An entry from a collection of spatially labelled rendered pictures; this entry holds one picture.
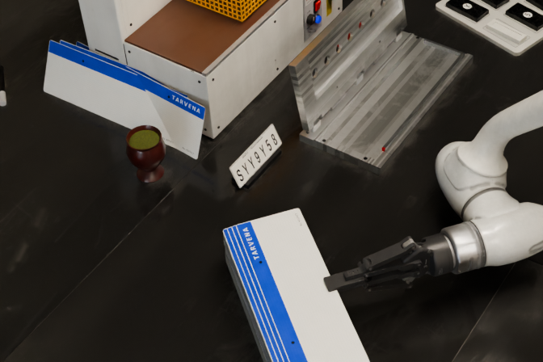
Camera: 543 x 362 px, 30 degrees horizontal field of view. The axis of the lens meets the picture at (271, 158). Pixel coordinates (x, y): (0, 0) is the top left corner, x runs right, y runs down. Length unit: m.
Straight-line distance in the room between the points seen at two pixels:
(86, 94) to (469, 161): 0.92
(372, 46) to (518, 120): 0.60
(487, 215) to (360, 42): 0.62
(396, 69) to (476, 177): 0.52
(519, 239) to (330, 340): 0.40
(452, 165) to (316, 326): 0.44
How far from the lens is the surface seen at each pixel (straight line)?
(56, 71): 2.45
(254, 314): 1.83
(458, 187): 1.99
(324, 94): 2.24
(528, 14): 2.61
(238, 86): 2.28
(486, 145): 1.96
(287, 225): 1.96
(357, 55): 2.34
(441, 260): 1.88
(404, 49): 2.47
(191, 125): 2.22
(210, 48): 2.21
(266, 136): 2.20
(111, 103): 2.36
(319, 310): 1.83
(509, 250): 1.92
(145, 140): 2.16
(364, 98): 2.33
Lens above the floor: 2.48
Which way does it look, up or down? 45 degrees down
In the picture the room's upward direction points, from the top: 4 degrees counter-clockwise
